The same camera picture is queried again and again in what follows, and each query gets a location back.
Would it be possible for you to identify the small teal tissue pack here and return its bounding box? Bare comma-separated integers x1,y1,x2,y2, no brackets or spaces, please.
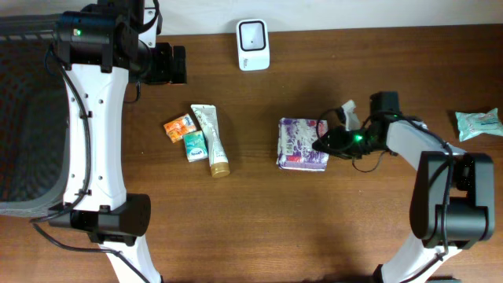
183,130,208,162

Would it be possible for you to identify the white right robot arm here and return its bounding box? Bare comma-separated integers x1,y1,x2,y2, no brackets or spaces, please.
312,91,495,282

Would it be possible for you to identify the white cream tube gold cap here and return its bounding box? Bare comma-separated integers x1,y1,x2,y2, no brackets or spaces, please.
191,105,230,178

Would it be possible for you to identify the dark grey plastic basket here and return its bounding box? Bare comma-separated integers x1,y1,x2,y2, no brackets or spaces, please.
1,14,69,218

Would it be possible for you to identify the white barcode scanner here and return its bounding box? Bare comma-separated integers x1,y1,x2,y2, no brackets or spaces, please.
236,19,270,72

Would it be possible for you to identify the mint green wipes pack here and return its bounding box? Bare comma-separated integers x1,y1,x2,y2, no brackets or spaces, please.
455,108,503,142

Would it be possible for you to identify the orange tissue pack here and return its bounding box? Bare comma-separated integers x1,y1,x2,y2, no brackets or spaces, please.
163,114,196,143

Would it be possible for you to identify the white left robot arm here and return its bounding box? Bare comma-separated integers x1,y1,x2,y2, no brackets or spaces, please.
43,0,186,282

